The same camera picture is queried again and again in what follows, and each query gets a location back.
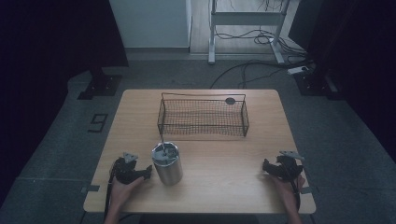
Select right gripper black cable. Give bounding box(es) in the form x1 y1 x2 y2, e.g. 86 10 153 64
288 174 303 213

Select person's right hand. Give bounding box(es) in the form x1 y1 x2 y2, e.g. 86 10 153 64
268 174 306 203

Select black stand base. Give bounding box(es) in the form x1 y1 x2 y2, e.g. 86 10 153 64
77 66 123 101
292 68 345 101

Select person's left hand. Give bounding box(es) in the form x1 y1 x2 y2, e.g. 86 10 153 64
108 176 146 210

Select steel tumbler cup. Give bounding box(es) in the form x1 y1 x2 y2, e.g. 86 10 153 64
150 141 184 187

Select white partition panel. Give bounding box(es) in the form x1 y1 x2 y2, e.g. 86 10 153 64
108 0 193 49

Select white metal desk frame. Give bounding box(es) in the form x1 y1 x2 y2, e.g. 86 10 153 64
207 0 294 65

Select white power strip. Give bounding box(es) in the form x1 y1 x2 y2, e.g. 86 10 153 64
287 64 310 76

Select person's dark clothing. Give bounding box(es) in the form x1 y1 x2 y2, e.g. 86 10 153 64
137 213 260 224

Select dark curtain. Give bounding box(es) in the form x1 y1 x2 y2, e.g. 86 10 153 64
288 0 396 155
0 0 130 206

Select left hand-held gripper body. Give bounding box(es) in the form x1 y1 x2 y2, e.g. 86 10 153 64
109 151 146 185

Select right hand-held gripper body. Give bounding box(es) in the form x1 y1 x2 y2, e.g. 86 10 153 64
273 150 305 182

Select black floor cables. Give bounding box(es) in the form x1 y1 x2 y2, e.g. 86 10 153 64
209 0 316 90

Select black wire mesh basket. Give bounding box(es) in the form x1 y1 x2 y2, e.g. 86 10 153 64
156 91 250 138

